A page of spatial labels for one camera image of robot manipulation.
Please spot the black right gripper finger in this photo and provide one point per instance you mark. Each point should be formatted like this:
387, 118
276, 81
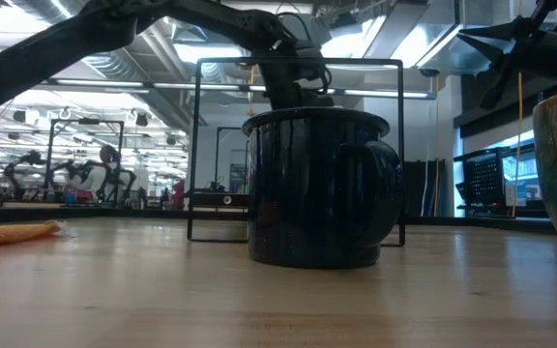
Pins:
501, 31
498, 50

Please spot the dark blue speckled enamel mug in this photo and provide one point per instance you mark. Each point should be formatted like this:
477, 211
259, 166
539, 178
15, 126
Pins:
307, 193

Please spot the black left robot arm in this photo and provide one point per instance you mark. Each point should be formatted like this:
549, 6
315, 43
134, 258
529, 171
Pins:
41, 53

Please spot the long ceiling light tube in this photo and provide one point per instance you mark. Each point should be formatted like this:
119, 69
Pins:
380, 93

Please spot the black perforated equipment cart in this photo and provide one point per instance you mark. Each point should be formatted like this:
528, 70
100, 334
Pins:
481, 179

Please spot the black standing panel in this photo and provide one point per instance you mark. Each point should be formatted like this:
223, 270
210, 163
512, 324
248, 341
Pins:
419, 188

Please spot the person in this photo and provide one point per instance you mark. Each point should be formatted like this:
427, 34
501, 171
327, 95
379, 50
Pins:
109, 154

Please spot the background robot workstation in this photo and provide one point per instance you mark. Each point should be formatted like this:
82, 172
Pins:
85, 179

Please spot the orange cloth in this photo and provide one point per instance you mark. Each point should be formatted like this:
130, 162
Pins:
3, 233

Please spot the ceiling security camera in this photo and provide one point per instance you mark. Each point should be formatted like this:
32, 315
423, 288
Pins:
429, 72

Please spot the black metal table frame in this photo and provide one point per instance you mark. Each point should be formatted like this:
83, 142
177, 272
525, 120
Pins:
452, 223

